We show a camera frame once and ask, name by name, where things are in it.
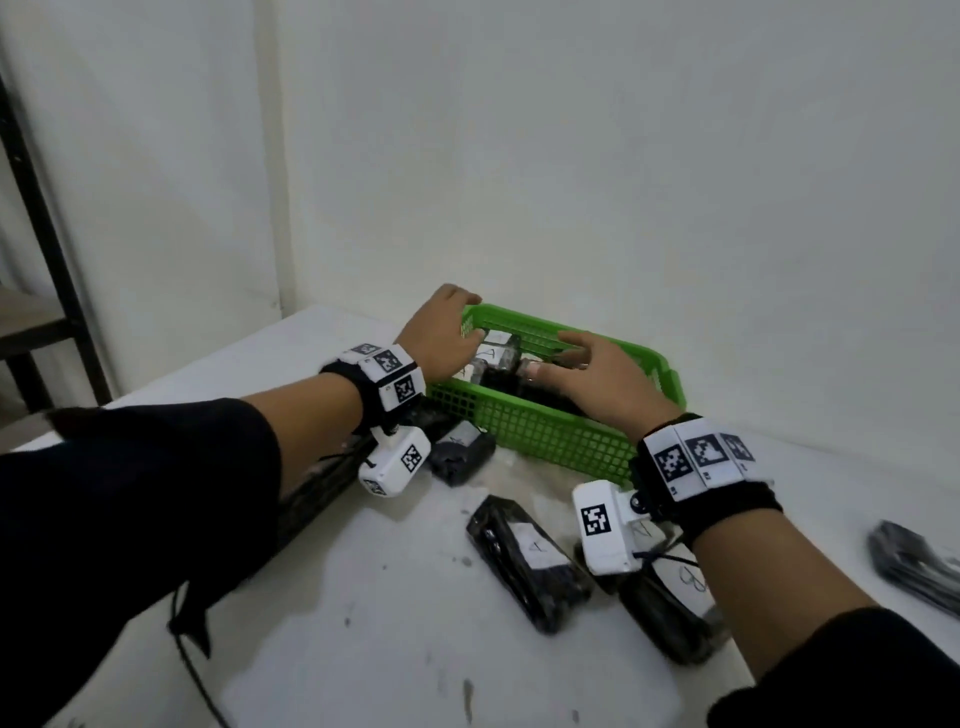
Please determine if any green plastic mesh basket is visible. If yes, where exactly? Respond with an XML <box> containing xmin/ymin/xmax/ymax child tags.
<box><xmin>425</xmin><ymin>302</ymin><xmax>688</xmax><ymax>485</ymax></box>

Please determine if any person's right forearm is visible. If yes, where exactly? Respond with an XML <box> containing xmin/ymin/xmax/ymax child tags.
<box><xmin>693</xmin><ymin>509</ymin><xmax>960</xmax><ymax>728</ymax></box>

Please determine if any black left camera cable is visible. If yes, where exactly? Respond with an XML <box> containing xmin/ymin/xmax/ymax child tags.
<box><xmin>170</xmin><ymin>622</ymin><xmax>234</xmax><ymax>728</ymax></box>

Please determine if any black packet labelled A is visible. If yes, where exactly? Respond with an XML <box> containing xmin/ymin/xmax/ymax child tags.
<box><xmin>476</xmin><ymin>341</ymin><xmax>524</xmax><ymax>376</ymax></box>

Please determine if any black packet placed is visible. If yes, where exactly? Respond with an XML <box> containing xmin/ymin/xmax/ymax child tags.
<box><xmin>868</xmin><ymin>519</ymin><xmax>960</xmax><ymax>621</ymax></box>

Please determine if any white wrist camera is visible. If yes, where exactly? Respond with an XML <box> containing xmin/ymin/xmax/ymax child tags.
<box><xmin>572</xmin><ymin>479</ymin><xmax>654</xmax><ymax>577</ymax></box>
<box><xmin>358</xmin><ymin>425</ymin><xmax>433</xmax><ymax>499</ymax></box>

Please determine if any black wristband with markers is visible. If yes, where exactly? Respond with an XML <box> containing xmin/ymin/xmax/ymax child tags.
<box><xmin>629</xmin><ymin>413</ymin><xmax>784</xmax><ymax>545</ymax></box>
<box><xmin>320</xmin><ymin>342</ymin><xmax>427</xmax><ymax>436</ymax></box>

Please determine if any black right wristband with markers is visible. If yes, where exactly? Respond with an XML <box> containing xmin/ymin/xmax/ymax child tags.
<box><xmin>629</xmin><ymin>413</ymin><xmax>784</xmax><ymax>545</ymax></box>

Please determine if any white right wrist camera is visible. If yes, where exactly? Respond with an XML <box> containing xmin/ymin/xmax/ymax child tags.
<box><xmin>572</xmin><ymin>479</ymin><xmax>654</xmax><ymax>577</ymax></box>

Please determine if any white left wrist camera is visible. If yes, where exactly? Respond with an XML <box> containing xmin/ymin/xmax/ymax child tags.
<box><xmin>358</xmin><ymin>425</ymin><xmax>433</xmax><ymax>499</ymax></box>

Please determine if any person's left hand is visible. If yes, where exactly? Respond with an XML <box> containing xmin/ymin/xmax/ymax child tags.
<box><xmin>395</xmin><ymin>283</ymin><xmax>487</xmax><ymax>385</ymax></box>

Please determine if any black left wristband with markers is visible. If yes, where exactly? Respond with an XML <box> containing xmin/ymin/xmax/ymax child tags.
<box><xmin>320</xmin><ymin>342</ymin><xmax>427</xmax><ymax>436</ymax></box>

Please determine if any pile of black packets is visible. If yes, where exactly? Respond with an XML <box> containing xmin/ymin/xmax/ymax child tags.
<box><xmin>273</xmin><ymin>408</ymin><xmax>733</xmax><ymax>667</ymax></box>

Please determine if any person's left forearm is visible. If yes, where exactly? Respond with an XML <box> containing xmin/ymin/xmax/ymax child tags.
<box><xmin>0</xmin><ymin>372</ymin><xmax>369</xmax><ymax>728</ymax></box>

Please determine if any person's right hand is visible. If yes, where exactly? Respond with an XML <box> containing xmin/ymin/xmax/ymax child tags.
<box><xmin>524</xmin><ymin>331</ymin><xmax>684</xmax><ymax>444</ymax></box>

